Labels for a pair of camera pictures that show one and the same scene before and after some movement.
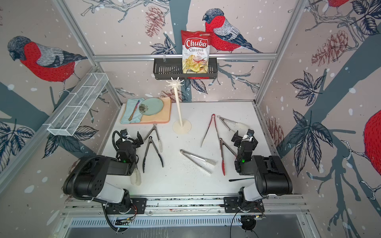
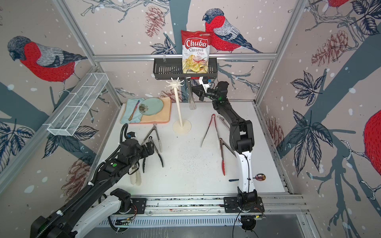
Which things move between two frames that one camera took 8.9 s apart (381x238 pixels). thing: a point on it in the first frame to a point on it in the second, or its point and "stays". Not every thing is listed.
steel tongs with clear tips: x=186 y=153 to x=192 y=103
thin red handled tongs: x=209 y=127 stays
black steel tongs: x=151 y=141 stays
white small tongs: x=155 y=125 stays
